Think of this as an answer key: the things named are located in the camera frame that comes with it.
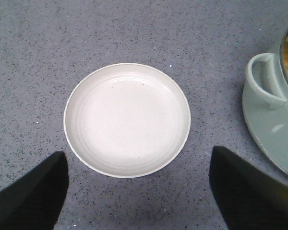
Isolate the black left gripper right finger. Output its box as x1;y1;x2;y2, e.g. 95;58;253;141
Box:
209;146;288;230

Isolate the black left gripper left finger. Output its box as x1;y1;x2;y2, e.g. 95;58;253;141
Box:
0;151;69;230

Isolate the cream round plate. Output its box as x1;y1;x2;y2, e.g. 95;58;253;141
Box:
63;63;191;178

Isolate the green electric cooking pot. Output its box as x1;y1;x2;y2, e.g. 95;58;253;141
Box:
242;29;288;175

